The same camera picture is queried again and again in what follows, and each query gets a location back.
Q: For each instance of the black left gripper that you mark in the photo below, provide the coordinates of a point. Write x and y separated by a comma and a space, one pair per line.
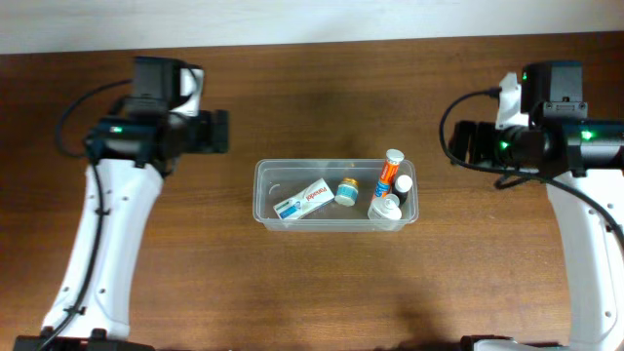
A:
217, 130

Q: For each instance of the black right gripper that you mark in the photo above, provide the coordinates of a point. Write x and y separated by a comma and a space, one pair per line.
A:
464, 143

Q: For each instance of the orange glue stick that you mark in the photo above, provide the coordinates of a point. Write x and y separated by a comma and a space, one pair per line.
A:
393, 160

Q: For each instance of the dark bottle white cap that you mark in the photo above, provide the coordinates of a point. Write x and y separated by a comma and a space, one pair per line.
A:
402, 187

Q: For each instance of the white calamine lotion bottle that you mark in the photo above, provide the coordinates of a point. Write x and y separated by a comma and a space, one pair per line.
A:
385, 213

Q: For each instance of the white Panadol box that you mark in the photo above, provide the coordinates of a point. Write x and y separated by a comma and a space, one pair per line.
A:
305, 202

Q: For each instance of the gold lid balm jar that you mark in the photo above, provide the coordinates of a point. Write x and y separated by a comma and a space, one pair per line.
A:
347, 192

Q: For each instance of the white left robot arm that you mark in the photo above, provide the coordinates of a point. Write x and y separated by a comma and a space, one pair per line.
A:
130, 152

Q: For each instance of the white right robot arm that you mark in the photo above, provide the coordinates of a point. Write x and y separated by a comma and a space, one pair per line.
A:
542, 132

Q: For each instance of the clear plastic container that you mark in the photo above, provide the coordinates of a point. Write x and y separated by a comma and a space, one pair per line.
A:
276, 180

